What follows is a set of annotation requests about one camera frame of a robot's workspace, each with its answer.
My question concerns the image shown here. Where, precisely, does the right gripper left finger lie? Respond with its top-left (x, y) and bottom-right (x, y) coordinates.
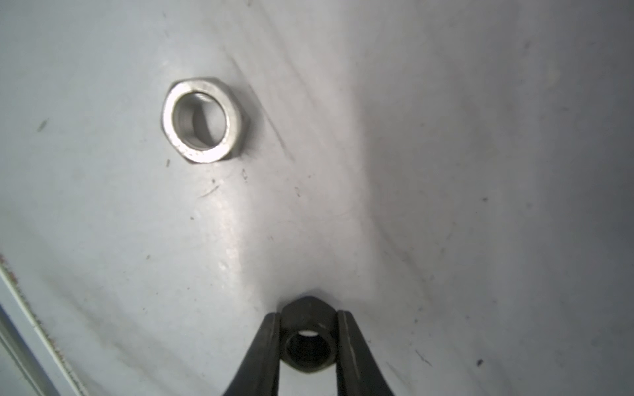
top-left (224, 313), bottom-right (281, 396)

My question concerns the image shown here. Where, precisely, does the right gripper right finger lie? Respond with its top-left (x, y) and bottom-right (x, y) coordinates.
top-left (336, 310), bottom-right (394, 396)

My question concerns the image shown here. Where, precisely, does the black hex nut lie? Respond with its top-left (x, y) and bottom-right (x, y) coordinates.
top-left (280, 296), bottom-right (338, 373)

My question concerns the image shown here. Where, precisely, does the silver hex nut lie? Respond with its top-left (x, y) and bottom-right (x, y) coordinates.
top-left (161, 77), bottom-right (249, 164)

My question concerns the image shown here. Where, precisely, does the aluminium mounting rail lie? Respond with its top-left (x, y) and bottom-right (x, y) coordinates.
top-left (1, 259), bottom-right (87, 395)

